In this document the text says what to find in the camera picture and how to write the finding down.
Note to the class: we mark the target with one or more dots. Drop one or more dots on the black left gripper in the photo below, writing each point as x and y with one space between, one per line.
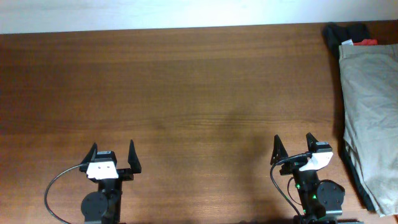
135 165

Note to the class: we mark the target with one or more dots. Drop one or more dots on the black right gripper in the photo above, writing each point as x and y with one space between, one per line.
280 154

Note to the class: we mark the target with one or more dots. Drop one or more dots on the khaki shorts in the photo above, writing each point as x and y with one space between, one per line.
368 77

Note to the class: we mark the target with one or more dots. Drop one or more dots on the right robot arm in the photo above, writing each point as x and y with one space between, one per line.
321 200

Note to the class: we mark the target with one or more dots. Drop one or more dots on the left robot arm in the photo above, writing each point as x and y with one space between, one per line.
104 205

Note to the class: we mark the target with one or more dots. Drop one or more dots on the white clothing label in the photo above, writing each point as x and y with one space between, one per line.
348 42

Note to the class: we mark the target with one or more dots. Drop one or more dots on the black garment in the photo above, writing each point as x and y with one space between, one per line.
333 36

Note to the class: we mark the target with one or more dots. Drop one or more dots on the red garment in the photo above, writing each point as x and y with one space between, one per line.
366 42

